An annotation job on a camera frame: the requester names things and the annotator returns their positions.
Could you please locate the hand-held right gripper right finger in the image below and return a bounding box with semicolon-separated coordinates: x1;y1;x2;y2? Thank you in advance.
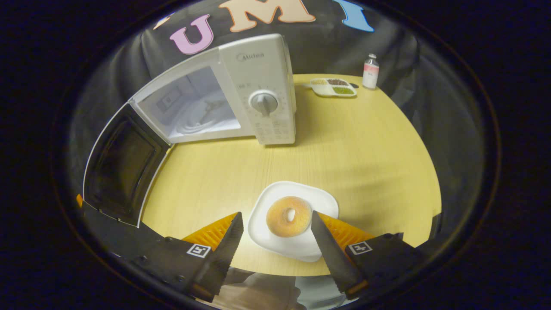
310;211;424;300

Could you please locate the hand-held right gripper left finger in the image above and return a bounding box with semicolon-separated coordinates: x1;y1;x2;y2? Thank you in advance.
129;212;245;303

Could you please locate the glazed donut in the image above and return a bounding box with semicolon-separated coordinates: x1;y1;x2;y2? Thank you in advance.
266;196;313;238

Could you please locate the white microwave oven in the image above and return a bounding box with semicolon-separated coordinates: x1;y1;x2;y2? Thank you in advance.
83;34;297;228

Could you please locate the white square plate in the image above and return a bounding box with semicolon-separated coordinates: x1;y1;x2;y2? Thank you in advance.
248;181;340;263

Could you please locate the divided tray of grains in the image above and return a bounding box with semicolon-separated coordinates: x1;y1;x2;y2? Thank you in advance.
309;77;358;98

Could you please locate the small pink label bottle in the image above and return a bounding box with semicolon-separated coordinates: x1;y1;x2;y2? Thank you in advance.
362;53;380;90

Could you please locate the black backdrop cloth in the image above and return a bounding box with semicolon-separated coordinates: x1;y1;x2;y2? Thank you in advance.
67;0;495;254

